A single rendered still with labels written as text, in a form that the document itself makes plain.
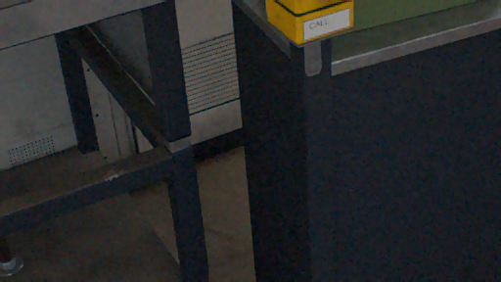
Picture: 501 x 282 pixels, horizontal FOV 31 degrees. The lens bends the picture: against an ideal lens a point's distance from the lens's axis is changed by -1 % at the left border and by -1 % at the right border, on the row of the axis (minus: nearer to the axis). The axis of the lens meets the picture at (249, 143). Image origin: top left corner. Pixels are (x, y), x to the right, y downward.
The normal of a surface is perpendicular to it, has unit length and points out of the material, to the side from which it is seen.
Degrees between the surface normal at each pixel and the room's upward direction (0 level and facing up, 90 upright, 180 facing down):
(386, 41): 0
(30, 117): 90
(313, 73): 90
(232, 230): 0
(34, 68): 90
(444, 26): 0
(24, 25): 90
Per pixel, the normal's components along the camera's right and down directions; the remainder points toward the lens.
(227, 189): -0.07, -0.82
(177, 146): 0.47, 0.48
